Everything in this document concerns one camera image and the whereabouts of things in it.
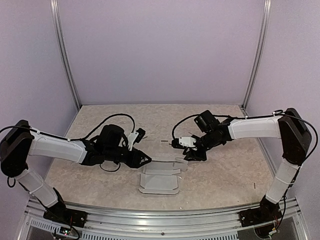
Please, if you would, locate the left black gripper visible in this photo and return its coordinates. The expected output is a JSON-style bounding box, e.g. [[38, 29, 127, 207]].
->
[[104, 146, 152, 169]]

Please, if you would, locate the white paper box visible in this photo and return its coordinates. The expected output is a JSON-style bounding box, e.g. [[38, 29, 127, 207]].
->
[[139, 157, 188, 195]]

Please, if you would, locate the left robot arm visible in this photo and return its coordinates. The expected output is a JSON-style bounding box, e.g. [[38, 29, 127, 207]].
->
[[0, 120, 152, 223]]

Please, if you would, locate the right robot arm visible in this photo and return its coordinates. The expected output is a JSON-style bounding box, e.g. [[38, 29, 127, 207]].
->
[[177, 108, 314, 222]]

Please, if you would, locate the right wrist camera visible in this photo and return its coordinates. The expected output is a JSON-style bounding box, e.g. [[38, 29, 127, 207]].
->
[[171, 137, 197, 149]]

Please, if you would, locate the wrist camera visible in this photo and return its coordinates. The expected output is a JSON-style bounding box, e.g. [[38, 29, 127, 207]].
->
[[171, 137, 197, 149], [127, 128, 146, 151]]

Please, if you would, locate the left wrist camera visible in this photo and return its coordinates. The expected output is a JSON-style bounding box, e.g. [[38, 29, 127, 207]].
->
[[127, 128, 146, 151]]

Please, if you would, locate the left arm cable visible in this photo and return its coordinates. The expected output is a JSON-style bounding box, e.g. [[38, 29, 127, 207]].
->
[[0, 113, 137, 172]]

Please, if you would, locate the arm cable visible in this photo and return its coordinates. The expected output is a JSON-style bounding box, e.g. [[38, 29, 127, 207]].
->
[[171, 109, 319, 167], [0, 113, 137, 172]]

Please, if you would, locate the front aluminium rail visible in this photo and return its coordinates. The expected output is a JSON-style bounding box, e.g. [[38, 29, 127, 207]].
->
[[16, 198, 311, 240]]

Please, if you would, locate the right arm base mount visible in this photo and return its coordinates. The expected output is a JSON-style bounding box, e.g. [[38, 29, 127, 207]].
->
[[238, 207, 282, 228]]

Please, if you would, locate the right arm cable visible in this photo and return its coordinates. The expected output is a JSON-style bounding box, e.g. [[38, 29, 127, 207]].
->
[[171, 109, 319, 167]]

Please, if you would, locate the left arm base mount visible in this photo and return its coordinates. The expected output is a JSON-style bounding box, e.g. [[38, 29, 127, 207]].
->
[[43, 208, 88, 228]]

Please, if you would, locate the right aluminium frame post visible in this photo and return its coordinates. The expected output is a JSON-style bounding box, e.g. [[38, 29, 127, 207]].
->
[[241, 0, 272, 111]]

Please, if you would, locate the aluminium frame post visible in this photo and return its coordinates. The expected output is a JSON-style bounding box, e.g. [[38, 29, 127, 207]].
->
[[241, 0, 272, 111], [49, 0, 82, 111]]

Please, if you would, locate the left aluminium frame post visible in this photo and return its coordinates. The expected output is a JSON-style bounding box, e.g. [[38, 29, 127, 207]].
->
[[49, 0, 82, 111]]

